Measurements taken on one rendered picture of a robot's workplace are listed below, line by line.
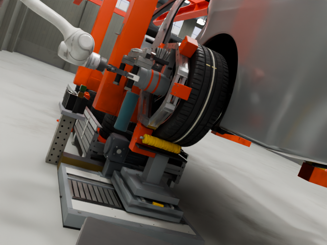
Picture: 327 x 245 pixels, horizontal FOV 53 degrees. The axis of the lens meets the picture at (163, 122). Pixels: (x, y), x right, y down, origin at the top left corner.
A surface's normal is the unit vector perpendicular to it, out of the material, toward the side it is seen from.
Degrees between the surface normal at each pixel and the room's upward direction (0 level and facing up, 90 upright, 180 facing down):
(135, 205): 90
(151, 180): 90
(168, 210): 90
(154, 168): 90
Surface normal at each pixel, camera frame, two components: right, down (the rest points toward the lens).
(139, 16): 0.33, 0.21
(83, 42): 0.52, 0.04
